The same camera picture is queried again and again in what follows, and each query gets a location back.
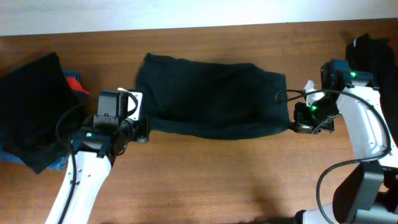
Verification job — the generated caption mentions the dark green t-shirt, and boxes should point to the dark green t-shirt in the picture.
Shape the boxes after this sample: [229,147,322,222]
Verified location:
[136,54,290,140]

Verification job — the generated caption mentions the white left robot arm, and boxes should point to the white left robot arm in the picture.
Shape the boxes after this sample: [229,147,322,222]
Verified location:
[45,118,150,224]

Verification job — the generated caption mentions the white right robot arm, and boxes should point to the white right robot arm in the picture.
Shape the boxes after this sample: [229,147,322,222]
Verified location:
[292,68,397,224]

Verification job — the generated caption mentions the red garment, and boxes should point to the red garment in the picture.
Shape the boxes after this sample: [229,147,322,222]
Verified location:
[66,77,90,95]

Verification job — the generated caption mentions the black garment at right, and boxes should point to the black garment at right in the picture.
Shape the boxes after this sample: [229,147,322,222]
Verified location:
[346,34,397,142]

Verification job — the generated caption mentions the folded black garment stack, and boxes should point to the folded black garment stack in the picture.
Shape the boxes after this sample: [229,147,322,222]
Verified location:
[1,53,87,174]

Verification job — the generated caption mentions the blue garment under stack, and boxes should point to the blue garment under stack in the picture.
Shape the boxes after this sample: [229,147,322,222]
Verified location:
[1,70,89,170]

